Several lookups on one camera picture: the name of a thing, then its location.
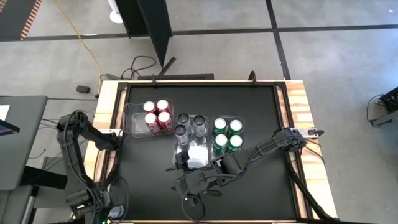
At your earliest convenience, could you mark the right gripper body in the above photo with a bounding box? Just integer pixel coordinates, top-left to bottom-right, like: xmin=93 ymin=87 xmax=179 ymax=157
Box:
xmin=185 ymin=170 xmax=218 ymax=196

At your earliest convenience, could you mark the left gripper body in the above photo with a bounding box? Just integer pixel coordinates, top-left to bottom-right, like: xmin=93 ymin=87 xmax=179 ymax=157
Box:
xmin=67 ymin=185 xmax=111 ymax=220

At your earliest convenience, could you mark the red Coca-Cola can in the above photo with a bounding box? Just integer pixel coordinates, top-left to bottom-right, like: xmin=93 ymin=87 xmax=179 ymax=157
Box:
xmin=144 ymin=112 xmax=160 ymax=135
xmin=155 ymin=99 xmax=171 ymax=116
xmin=157 ymin=111 xmax=174 ymax=132
xmin=142 ymin=100 xmax=157 ymax=118

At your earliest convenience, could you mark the clear plastic bin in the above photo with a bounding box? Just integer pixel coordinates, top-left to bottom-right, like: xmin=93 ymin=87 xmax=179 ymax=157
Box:
xmin=172 ymin=114 xmax=210 ymax=169
xmin=123 ymin=98 xmax=175 ymax=139
xmin=210 ymin=114 xmax=247 ymax=156

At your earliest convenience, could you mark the grey desk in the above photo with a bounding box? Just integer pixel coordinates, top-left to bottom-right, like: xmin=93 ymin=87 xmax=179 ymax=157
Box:
xmin=0 ymin=95 xmax=49 ymax=191

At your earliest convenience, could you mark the dark tablet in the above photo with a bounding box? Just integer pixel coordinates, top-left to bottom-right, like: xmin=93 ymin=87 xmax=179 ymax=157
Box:
xmin=0 ymin=119 xmax=21 ymax=137

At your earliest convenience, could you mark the black standing panel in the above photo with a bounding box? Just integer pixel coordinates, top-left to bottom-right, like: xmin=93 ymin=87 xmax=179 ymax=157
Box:
xmin=114 ymin=0 xmax=177 ymax=77

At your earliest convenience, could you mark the white pole base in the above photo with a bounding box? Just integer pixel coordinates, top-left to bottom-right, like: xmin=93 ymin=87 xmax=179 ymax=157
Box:
xmin=107 ymin=0 xmax=124 ymax=24

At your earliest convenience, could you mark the black mat orange edge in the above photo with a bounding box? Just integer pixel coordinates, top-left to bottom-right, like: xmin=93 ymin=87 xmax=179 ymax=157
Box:
xmin=0 ymin=0 xmax=43 ymax=42

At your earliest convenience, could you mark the black equipment stand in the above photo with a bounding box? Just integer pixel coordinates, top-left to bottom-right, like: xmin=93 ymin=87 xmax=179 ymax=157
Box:
xmin=366 ymin=86 xmax=398 ymax=128

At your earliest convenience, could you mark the black frame strut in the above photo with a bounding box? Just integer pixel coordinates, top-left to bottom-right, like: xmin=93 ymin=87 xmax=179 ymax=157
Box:
xmin=287 ymin=155 xmax=336 ymax=223

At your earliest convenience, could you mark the silver metal bracket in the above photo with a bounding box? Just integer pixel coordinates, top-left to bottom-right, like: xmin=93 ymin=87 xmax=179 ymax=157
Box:
xmin=300 ymin=127 xmax=325 ymax=138

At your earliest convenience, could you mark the yellow cable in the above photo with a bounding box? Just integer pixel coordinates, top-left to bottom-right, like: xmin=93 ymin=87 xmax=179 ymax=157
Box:
xmin=51 ymin=0 xmax=103 ymax=94

